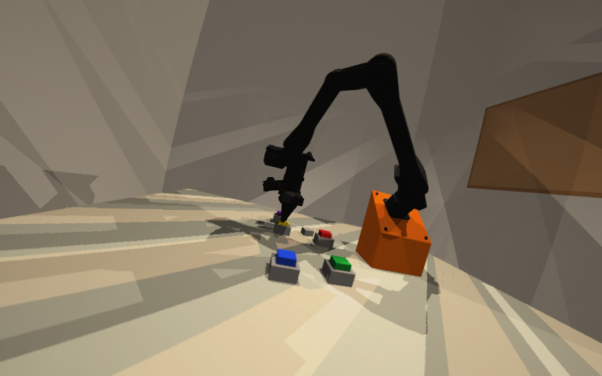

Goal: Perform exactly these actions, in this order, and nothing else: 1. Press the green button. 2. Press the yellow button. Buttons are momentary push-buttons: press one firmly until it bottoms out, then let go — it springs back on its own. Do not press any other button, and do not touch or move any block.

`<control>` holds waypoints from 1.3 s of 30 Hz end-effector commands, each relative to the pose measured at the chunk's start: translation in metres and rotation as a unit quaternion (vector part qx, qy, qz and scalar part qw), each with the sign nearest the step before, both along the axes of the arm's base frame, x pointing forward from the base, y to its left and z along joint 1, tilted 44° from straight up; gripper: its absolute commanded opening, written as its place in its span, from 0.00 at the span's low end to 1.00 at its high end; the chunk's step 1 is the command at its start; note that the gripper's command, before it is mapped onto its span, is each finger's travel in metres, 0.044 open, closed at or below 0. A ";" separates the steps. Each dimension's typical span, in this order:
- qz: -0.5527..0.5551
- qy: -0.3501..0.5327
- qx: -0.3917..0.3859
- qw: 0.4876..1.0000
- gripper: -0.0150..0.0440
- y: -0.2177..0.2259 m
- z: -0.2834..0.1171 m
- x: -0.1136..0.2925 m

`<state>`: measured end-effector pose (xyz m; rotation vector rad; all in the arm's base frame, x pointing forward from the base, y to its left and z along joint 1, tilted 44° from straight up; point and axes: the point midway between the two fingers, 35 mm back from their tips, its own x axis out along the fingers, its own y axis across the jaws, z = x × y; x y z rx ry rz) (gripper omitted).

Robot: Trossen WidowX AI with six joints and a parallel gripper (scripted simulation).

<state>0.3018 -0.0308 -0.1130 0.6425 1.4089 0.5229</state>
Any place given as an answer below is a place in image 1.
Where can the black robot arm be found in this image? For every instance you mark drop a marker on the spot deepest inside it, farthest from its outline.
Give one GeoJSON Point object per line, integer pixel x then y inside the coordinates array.
{"type": "Point", "coordinates": [379, 76]}

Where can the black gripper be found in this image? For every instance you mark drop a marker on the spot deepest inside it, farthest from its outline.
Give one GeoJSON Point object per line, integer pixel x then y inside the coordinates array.
{"type": "Point", "coordinates": [291, 197]}

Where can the yellow button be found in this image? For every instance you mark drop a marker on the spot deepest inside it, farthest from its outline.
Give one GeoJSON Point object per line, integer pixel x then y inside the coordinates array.
{"type": "Point", "coordinates": [282, 228]}

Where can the red button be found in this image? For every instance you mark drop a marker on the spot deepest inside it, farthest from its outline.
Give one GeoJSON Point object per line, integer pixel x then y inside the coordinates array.
{"type": "Point", "coordinates": [324, 239]}

